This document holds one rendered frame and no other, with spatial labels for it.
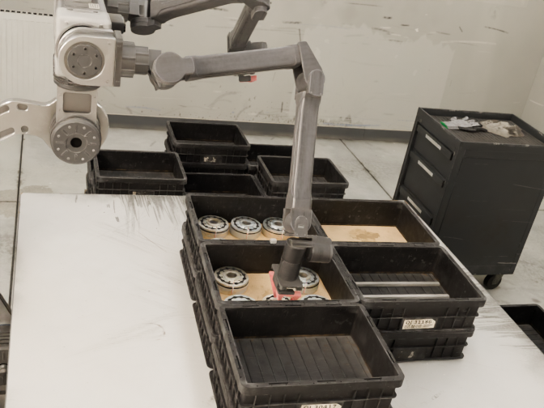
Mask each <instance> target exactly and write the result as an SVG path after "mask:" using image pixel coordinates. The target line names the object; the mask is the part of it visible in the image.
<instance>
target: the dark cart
mask: <svg viewBox="0 0 544 408"><path fill-rule="evenodd" d="M465 116H467V117H468V118H469V119H468V120H472V119H474V120H475V122H477V123H480V122H481V121H488V120H491V121H492V120H495V119H496V120H498V121H499V122H500V121H503V122H507V123H508V124H509V125H517V126H518V127H519V128H520V129H521V132H522V133H523V134H524V137H513V136H509V137H508V138H505V137H502V136H499V135H498V134H493V133H490V132H485V131H482V130H477V132H471V131H467V130H458V129H447V128H445V127H444V126H443V125H441V123H440V122H441V121H450V119H451V118H452V117H458V118H459V119H458V120H461V119H463V118H464V117H465ZM468 120H467V121H468ZM543 197H544V134H543V133H542V132H540V131H539V130H537V129H535V128H534V127H532V126H531V125H530V124H528V123H527V122H525V121H523V120H522V119H520V118H519V117H518V116H516V115H515V114H513V113H490V112H479V111H467V110H455V109H443V108H420V107H419V108H418V112H417V115H416V118H415V121H414V126H413V129H412V132H411V136H410V141H409V143H408V147H407V149H406V154H405V158H404V160H403V164H402V169H401V172H400V175H399V178H398V181H397V186H396V189H395V192H394V195H393V200H405V201H406V202H407V203H408V204H409V205H410V206H411V208H412V209H413V210H414V211H415V212H416V213H417V214H418V215H419V217H420V218H421V219H422V220H423V221H424V222H425V223H426V225H427V226H428V227H429V228H430V229H431V230H432V231H433V232H434V233H435V234H436V235H437V236H438V237H439V238H440V239H441V241H442V242H443V243H444V244H445V245H446V246H447V247H448V249H449V250H450V251H451V252H452V253H453V254H454V255H455V256H456V258H457V259H458V260H459V261H460V262H461V263H462V264H463V266H464V267H465V268H466V269H467V270H468V271H469V272H470V273H471V274H472V275H486V277H485V278H484V281H483V284H484V285H485V286H486V287H487V288H488V289H494V288H496V287H498V286H499V284H500V283H501V280H502V277H503V275H504V274H513V273H514V270H515V269H516V265H517V262H518V261H519V258H520V256H521V253H522V250H523V248H524V246H525V242H526V240H527V238H528V235H529V232H530V230H531V227H532V226H533V222H534V220H535V218H536V215H537V213H538V210H539V207H540V205H541V203H542V199H543Z"/></svg>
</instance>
